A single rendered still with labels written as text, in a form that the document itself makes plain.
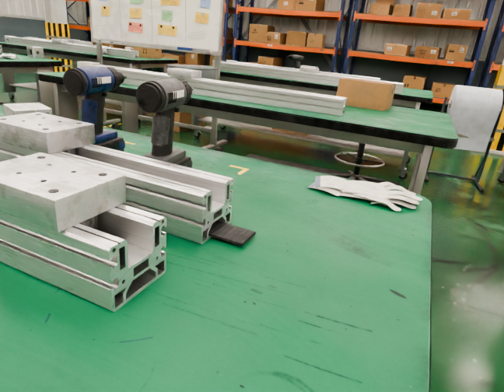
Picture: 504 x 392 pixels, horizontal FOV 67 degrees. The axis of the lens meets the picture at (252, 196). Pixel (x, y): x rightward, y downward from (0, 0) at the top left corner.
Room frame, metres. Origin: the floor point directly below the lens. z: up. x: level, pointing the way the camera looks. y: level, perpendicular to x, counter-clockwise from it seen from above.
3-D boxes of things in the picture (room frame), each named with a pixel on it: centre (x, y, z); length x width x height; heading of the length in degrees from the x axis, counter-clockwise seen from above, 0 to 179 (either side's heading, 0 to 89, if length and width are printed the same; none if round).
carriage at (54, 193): (0.46, 0.27, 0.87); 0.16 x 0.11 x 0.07; 67
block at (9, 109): (0.99, 0.62, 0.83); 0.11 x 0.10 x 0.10; 136
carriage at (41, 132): (0.73, 0.42, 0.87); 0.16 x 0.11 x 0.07; 67
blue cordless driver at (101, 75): (0.94, 0.38, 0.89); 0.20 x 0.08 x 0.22; 165
